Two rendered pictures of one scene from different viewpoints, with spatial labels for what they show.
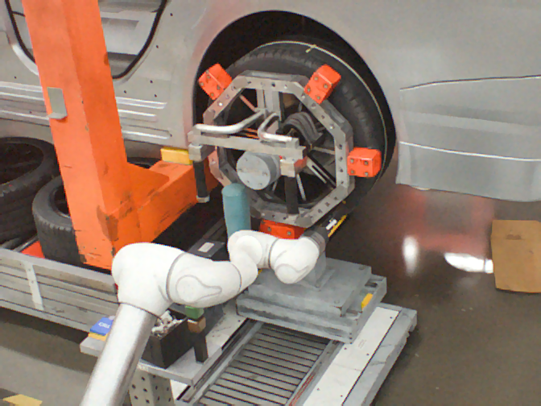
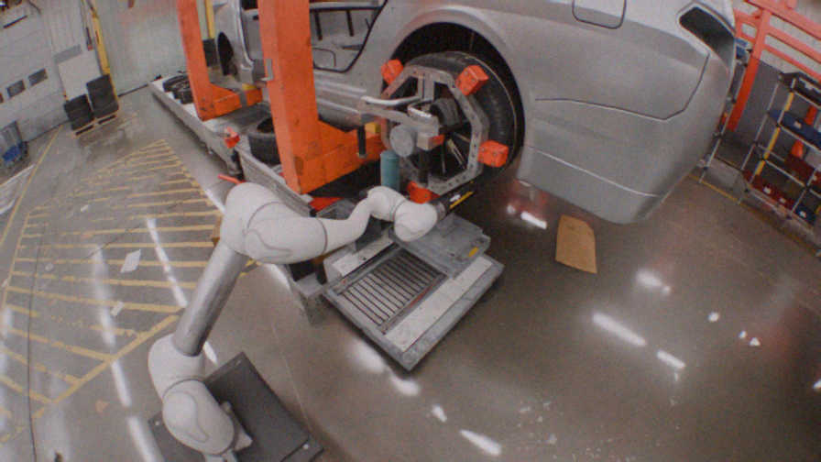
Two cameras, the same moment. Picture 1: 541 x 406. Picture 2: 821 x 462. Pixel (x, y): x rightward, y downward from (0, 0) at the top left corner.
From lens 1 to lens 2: 147 cm
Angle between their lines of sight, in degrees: 14
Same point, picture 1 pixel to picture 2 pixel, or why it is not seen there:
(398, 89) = (534, 98)
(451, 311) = (525, 269)
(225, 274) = (301, 236)
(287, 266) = (403, 226)
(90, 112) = (287, 77)
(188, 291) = (252, 247)
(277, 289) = not seen: hidden behind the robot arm
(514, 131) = (623, 160)
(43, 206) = not seen: hidden behind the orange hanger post
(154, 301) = (240, 244)
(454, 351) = (519, 299)
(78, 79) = (279, 50)
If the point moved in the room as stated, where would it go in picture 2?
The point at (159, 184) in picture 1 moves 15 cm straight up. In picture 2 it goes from (347, 141) to (345, 115)
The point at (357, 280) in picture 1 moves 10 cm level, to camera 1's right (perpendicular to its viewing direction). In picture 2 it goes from (470, 236) to (487, 239)
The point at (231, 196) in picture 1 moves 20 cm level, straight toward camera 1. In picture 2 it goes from (385, 159) to (374, 181)
